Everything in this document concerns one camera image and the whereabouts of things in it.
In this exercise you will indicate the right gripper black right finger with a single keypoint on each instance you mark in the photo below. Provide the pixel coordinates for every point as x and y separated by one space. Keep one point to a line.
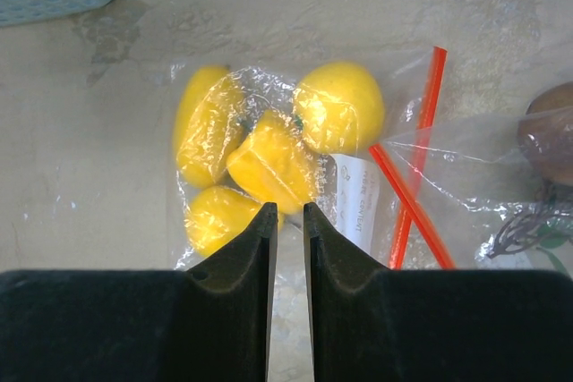
371 323

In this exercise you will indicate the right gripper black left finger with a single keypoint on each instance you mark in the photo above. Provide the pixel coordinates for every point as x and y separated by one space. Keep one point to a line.
208 323

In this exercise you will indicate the yellow fake bell pepper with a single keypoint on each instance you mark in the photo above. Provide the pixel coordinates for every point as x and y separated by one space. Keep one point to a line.
274 160

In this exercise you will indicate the brown fake potato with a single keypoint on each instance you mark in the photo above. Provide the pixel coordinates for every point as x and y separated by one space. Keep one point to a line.
544 134

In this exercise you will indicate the yellow fake fruit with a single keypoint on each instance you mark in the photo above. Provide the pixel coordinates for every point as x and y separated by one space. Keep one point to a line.
216 215

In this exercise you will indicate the yellow fake pear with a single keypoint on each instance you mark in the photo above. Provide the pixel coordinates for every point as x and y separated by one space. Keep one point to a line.
208 125

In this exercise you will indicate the yellow fake lemon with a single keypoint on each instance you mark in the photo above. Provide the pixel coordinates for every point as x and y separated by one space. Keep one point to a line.
341 108

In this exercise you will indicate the clear zip bag red seal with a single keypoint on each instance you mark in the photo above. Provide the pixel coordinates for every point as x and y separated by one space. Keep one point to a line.
247 132

